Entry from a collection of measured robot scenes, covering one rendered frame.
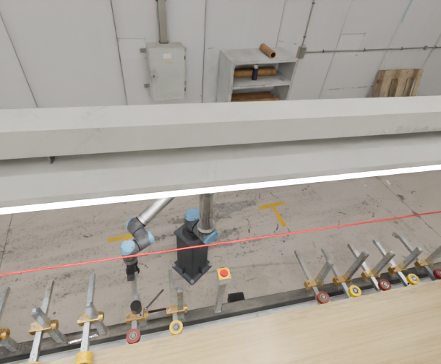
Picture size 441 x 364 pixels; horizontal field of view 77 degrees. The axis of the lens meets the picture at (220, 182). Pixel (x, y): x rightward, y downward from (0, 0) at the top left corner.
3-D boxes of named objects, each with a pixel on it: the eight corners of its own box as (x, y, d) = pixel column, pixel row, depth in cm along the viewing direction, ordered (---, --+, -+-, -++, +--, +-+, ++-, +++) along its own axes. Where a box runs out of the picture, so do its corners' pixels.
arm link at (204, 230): (206, 227, 250) (207, 164, 197) (219, 240, 241) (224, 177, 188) (193, 236, 242) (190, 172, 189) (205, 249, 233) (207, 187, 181)
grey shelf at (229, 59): (212, 149, 454) (219, 49, 349) (261, 142, 480) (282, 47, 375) (220, 166, 424) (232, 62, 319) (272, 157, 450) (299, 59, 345)
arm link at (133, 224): (193, 156, 199) (120, 224, 188) (204, 165, 193) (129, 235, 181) (198, 165, 209) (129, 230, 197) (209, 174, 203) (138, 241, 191)
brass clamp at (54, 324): (34, 325, 161) (30, 321, 158) (59, 321, 164) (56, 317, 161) (31, 336, 157) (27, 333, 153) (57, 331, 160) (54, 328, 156)
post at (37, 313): (59, 339, 178) (31, 307, 145) (66, 337, 178) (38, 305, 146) (58, 344, 175) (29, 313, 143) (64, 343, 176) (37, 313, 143)
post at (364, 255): (336, 284, 220) (362, 250, 188) (340, 284, 221) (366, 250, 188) (338, 288, 218) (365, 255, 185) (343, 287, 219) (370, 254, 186)
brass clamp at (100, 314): (80, 316, 167) (78, 313, 163) (104, 312, 170) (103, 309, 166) (79, 327, 162) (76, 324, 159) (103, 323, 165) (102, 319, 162)
